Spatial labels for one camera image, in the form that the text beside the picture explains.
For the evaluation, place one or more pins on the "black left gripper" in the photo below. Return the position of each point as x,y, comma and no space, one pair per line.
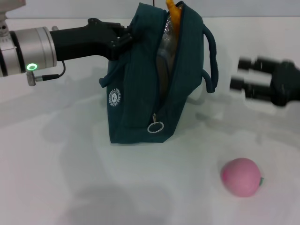
82,42

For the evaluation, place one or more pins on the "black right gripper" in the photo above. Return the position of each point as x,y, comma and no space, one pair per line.
288,84

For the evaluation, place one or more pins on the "yellow toy banana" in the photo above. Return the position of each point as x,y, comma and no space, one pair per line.
174,18

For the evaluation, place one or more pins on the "dark teal fabric bag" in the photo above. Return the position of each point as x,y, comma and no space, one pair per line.
140,105

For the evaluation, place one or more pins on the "pink toy peach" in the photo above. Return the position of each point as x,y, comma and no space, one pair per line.
241,178

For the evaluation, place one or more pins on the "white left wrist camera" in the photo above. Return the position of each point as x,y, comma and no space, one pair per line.
9,4

